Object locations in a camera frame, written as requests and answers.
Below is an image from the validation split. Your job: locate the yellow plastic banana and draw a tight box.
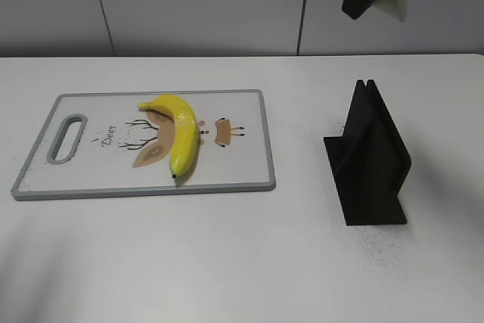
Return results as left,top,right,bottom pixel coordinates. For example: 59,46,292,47
138,94,200,179

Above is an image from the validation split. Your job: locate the black knife stand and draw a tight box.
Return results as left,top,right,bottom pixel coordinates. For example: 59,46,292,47
324,79,411,225

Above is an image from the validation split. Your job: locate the white grey-rimmed cutting board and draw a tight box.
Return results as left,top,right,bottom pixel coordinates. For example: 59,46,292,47
11,89,275,200

